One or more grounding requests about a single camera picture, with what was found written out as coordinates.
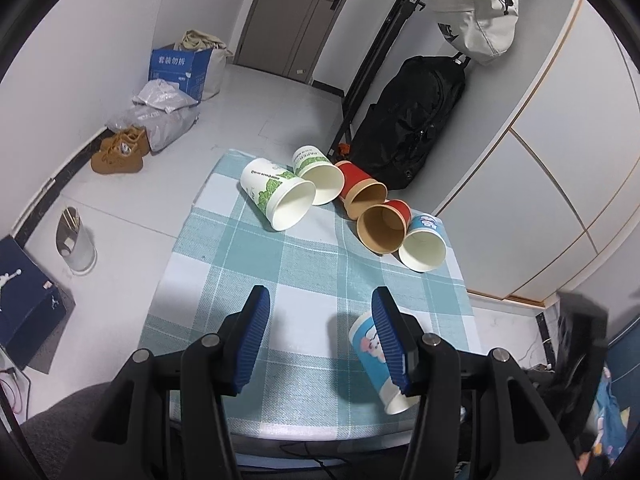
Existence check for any blue cartoon paper cup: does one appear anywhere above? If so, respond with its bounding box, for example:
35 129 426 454
398 214 447 273
348 312 419 415

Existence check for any red paper cup near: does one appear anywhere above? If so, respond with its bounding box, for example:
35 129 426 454
357 200 411 255

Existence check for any red paper cup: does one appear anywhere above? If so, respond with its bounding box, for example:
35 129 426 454
357 200 411 255
336 160 387 220

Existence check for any green-print white cup left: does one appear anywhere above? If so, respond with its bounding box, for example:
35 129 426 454
240 158 316 231

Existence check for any green-print white cup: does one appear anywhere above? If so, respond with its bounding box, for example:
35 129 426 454
292 145 345 206
240 158 316 231

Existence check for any red paper cup far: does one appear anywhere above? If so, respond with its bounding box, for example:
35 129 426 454
336 160 387 220

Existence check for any green-print white cup right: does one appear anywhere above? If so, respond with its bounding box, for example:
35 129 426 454
292 145 345 206

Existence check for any navy jordan shoe box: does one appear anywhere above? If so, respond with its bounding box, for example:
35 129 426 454
0 236 66 370

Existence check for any white small trash bin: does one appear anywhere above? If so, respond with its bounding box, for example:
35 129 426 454
55 206 98 275

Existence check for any teal checkered tablecloth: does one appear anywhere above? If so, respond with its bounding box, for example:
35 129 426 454
140 150 480 441

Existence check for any brown shoe front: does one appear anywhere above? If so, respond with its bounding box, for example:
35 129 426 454
90 144 143 174

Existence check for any brown shoe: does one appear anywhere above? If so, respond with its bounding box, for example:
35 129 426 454
100 126 150 156
90 144 143 174

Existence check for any black backpack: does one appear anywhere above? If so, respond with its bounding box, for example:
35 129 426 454
348 53 470 191

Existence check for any brown shoe back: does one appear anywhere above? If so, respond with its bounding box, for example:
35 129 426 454
100 126 150 156

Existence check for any grey plastic parcel bag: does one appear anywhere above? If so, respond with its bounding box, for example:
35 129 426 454
105 79 200 153

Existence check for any beige hanging bag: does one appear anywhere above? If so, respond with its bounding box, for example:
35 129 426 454
425 0 518 65

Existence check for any blue cardboard box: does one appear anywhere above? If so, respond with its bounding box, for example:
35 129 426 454
149 46 209 101

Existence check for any black tripod stand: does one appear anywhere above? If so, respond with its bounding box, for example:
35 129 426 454
326 0 425 160

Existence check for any beige tote bag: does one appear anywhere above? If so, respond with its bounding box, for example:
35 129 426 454
175 29 233 101

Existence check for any grey entrance door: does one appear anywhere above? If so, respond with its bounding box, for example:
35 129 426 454
234 0 346 84

